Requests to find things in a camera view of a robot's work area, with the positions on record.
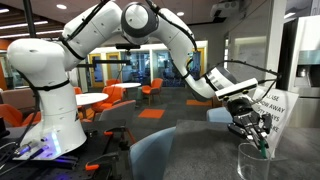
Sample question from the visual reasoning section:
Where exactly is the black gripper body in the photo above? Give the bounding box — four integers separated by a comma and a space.
227, 97, 263, 133

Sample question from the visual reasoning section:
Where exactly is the green pen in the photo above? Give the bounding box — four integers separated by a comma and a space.
259, 139, 268, 160

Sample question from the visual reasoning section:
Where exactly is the white printed notice sign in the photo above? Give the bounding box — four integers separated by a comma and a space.
251, 87, 300, 158

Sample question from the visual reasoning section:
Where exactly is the blue padded chair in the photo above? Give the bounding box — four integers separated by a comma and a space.
128, 125, 178, 180
205, 106, 234, 124

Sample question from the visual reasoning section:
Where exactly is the stainless steel refrigerator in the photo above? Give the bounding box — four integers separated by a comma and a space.
276, 14, 320, 129

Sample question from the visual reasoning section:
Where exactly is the white ceiling projector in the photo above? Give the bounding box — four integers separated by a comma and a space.
209, 0, 242, 18

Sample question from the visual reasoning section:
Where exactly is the round white table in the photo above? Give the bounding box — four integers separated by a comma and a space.
75, 92, 110, 120
111, 82, 142, 101

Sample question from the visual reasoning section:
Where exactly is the grey upholstered chair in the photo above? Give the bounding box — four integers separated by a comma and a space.
97, 99, 138, 125

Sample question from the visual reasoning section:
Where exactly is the black perforated mounting board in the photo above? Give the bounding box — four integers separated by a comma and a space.
0, 119, 134, 180

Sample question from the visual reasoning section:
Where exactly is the beige upholstered chair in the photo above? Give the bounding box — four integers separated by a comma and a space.
0, 88, 37, 111

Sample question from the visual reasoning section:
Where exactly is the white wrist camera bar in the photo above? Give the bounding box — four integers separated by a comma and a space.
214, 77, 259, 102

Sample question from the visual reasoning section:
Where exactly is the black camera cable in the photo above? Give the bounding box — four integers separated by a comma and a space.
199, 59, 282, 103

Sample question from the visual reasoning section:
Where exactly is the black clamp orange handle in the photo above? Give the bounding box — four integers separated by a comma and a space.
103, 125, 131, 151
84, 151, 121, 180

